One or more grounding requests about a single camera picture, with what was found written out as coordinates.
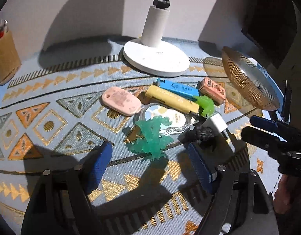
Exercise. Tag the white charger plug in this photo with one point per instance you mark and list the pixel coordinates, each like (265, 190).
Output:
(217, 124)

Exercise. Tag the person's right hand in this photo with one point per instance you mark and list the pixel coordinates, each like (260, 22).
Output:
(286, 193)

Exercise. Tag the orange eraser box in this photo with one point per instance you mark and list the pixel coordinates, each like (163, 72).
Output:
(211, 89)

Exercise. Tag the clear correction tape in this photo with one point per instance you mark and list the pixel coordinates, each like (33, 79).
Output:
(170, 117)

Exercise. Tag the black spiky figure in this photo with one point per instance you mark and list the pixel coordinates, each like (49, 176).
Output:
(204, 134)

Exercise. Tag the blue desk pad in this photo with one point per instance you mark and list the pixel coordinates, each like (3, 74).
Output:
(265, 166)

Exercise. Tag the yellow stick highlighter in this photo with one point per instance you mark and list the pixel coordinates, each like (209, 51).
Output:
(170, 98)

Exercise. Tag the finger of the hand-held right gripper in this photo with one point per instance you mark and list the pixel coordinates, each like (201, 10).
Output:
(258, 137)
(263, 123)

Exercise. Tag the white desk lamp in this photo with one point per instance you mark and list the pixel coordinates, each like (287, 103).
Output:
(155, 58)

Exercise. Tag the black monitor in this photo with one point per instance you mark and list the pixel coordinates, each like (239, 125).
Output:
(270, 29)

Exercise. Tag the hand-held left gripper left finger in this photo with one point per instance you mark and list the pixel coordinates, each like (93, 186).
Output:
(99, 166)

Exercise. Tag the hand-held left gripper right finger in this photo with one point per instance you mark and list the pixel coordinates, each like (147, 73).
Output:
(202, 166)

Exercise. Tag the light green plant figure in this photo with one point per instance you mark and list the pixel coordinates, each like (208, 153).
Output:
(205, 105)

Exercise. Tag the pink oval tag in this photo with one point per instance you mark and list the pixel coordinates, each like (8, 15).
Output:
(121, 100)

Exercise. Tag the cork pen holder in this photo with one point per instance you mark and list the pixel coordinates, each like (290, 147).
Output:
(6, 58)

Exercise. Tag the amber ribbed glass bowl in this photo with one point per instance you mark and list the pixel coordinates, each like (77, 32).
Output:
(248, 78)

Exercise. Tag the teal tree figure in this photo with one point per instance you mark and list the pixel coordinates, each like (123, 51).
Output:
(153, 139)

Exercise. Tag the patterned woven mat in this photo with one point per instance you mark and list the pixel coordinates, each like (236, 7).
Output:
(67, 127)

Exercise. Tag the bunch of pens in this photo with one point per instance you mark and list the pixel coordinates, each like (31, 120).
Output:
(1, 29)

